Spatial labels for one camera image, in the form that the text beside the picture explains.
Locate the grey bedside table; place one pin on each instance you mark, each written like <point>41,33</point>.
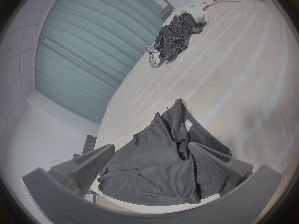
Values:
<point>166,10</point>

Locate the black polo shirt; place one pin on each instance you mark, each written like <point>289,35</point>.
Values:
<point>151,167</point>

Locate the blue-green curtain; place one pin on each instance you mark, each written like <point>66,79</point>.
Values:
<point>70,83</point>
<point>98,27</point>

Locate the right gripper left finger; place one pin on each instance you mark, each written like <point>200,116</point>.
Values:
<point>79,171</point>

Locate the pile of clothes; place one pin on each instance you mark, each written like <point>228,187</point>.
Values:
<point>172,38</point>

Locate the bed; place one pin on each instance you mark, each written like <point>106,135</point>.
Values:
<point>222,66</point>

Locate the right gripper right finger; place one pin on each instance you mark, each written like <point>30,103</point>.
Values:
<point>231,169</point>

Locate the black chest of drawers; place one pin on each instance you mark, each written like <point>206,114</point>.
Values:
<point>90,145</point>

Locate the white printed pillow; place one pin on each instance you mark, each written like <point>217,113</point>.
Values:
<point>186,7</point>

